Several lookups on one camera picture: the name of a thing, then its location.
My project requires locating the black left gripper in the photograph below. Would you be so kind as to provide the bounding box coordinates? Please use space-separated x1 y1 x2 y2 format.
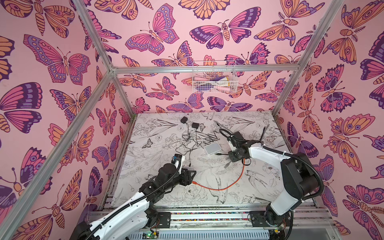
161 167 196 194

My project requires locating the red ethernet cable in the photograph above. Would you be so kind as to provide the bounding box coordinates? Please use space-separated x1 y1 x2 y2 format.
191 158 246 192

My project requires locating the white network switch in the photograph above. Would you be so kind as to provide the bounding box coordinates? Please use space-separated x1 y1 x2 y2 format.
204 142 222 155

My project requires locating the black power adapter cable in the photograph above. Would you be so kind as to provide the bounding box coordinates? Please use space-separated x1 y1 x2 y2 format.
175 122 196 169

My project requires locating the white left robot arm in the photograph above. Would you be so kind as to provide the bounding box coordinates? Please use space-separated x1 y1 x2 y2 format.
70 154 197 240

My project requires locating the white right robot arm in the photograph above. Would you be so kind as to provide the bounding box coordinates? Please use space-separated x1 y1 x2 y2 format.
228 139 325 227

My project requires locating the black power adapter right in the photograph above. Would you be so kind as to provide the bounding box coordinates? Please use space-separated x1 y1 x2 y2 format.
192 123 200 130

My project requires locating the black power adapter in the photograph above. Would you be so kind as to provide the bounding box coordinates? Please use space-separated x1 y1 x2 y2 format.
181 117 188 124
192 123 200 130

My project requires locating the black power adapter left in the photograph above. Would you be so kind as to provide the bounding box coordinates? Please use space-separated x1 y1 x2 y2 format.
181 117 188 124

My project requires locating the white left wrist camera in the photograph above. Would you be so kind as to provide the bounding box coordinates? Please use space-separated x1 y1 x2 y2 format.
172 154 185 175

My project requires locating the wire basket on wall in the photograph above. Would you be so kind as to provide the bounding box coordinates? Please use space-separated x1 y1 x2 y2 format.
191 61 239 94

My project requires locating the grey slotted cable duct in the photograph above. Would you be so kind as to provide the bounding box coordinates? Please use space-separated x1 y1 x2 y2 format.
125 230 270 240

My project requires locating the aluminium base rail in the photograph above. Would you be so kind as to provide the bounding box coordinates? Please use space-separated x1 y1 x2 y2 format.
86 206 334 240

